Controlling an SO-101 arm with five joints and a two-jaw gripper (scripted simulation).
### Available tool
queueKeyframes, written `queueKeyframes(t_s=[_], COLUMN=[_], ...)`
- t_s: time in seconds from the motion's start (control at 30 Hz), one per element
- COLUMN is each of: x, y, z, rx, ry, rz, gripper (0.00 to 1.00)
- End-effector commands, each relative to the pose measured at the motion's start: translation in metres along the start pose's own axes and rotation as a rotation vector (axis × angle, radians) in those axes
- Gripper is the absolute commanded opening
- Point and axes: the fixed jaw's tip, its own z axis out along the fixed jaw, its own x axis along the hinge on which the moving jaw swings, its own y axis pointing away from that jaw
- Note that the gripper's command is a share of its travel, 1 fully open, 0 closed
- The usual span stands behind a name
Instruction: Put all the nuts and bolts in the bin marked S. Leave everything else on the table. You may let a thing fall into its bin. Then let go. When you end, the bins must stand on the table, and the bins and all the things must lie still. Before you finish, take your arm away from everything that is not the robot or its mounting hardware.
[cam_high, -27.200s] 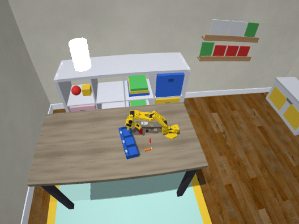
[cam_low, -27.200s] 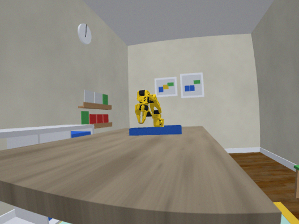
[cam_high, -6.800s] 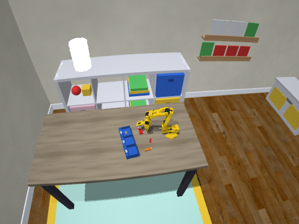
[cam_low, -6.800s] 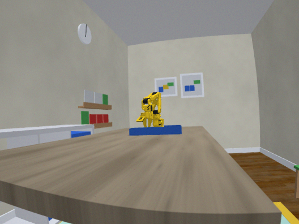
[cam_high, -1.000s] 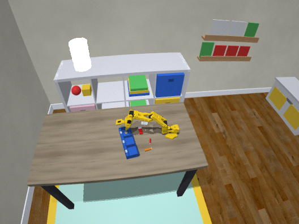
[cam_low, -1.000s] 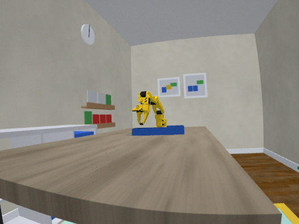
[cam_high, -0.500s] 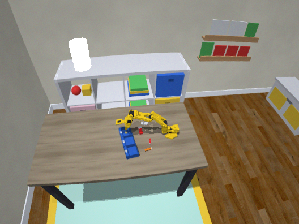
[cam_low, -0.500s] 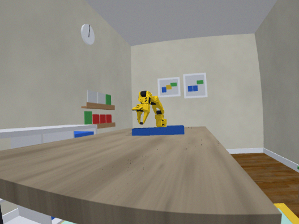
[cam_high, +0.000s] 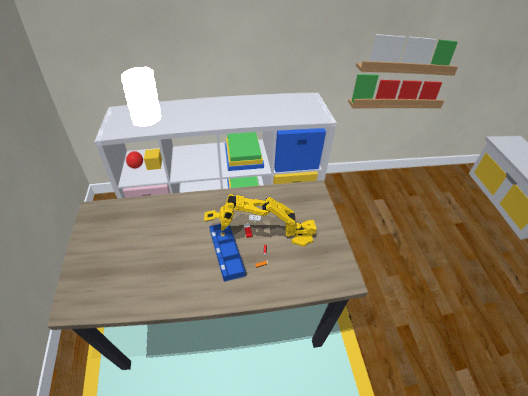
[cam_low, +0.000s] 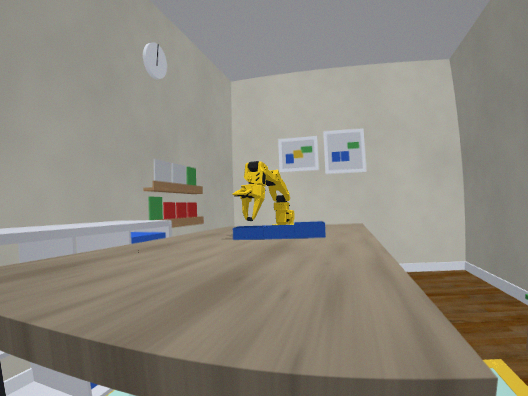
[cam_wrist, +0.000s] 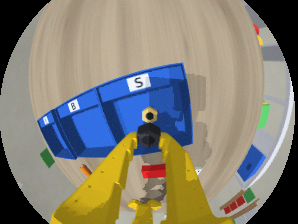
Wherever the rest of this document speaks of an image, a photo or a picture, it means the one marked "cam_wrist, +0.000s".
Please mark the white domino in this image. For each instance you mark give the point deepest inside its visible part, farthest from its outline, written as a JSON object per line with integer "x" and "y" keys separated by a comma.
{"x": 198, "y": 169}

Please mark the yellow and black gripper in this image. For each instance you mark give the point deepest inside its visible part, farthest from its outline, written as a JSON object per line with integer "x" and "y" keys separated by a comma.
{"x": 97, "y": 200}

